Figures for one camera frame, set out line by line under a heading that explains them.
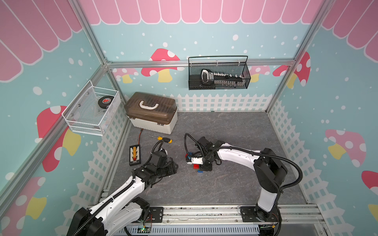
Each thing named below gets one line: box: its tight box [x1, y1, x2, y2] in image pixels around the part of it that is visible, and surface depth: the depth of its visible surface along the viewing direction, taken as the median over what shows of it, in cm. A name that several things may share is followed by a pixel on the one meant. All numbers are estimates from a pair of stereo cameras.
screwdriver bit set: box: [200, 68, 244, 88], surface depth 91 cm
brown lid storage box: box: [124, 91, 178, 135], surface depth 99 cm
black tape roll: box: [97, 95, 115, 109], surface depth 81 cm
